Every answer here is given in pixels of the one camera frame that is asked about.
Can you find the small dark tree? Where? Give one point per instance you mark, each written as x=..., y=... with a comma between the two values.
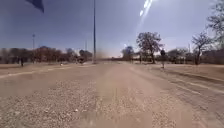
x=127, y=52

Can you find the grey gravel road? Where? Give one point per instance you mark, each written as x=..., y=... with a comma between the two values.
x=113, y=100

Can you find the tall pole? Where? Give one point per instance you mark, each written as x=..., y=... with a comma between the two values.
x=94, y=30

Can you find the broad dark tree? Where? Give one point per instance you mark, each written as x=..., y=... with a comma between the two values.
x=149, y=43

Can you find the row of trees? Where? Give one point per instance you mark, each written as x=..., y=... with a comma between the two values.
x=180, y=55
x=43, y=54

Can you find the thin pole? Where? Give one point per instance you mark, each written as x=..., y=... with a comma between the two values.
x=33, y=41

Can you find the bare tree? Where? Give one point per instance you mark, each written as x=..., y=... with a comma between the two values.
x=200, y=43
x=218, y=20

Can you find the bare dirt ground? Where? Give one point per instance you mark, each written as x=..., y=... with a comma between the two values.
x=20, y=66

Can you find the blue flag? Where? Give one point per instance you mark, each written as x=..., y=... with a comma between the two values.
x=36, y=4

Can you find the small sign on post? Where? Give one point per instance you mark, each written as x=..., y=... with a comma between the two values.
x=162, y=53

